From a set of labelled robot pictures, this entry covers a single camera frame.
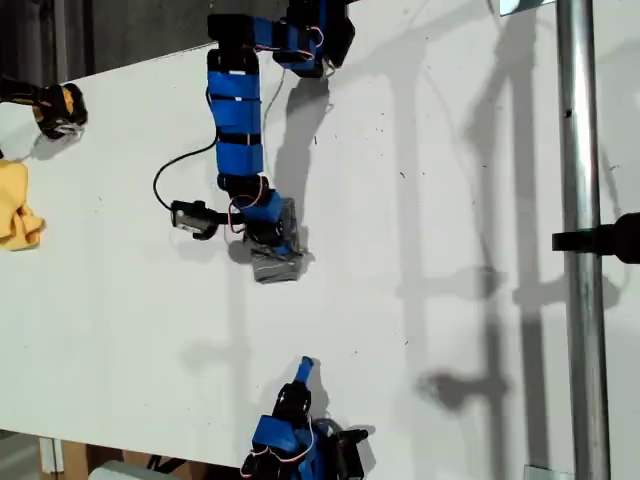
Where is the grey striped towel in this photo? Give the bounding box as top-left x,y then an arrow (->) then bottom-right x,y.
248,197 -> 315,285

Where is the white plastic object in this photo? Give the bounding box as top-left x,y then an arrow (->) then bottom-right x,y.
88,459 -> 156,480

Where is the brown cardboard box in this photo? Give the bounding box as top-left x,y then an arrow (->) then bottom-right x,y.
59,439 -> 211,480

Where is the yellow cloth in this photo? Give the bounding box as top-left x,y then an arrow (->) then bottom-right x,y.
0,158 -> 47,252

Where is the black clamp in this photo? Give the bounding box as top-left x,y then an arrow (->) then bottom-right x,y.
551,212 -> 640,266

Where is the camera black stalk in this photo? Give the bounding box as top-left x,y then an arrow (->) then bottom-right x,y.
212,209 -> 249,226

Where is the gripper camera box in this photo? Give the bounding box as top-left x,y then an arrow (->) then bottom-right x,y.
169,199 -> 221,242
333,426 -> 375,479

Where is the camera black cable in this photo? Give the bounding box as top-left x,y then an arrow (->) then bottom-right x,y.
152,143 -> 219,214

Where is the white frame bar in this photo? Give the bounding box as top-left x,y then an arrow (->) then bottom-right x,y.
38,436 -> 65,474

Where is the steel post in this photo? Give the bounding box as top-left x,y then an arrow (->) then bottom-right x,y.
553,0 -> 614,480

